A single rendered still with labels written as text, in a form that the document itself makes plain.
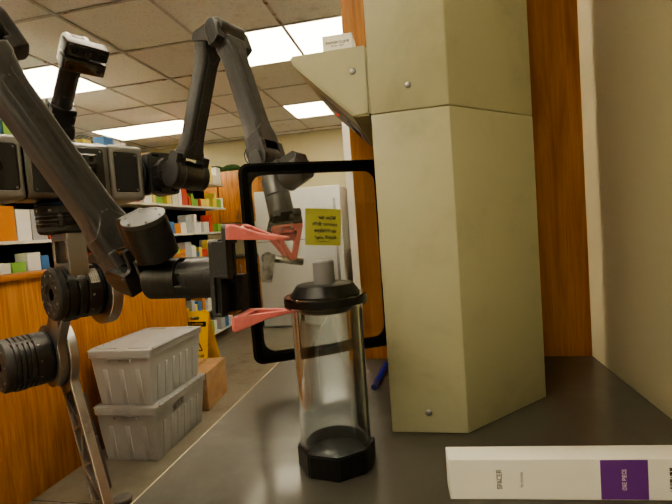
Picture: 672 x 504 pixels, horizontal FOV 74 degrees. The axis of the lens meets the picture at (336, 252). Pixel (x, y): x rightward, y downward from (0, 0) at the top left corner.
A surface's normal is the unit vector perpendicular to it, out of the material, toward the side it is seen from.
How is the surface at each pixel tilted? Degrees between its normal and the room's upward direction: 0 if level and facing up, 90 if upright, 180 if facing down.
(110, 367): 96
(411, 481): 0
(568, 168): 90
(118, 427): 96
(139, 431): 96
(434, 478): 0
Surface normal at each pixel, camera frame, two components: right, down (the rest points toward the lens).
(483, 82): 0.55, 0.00
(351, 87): -0.19, 0.07
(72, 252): 0.77, -0.02
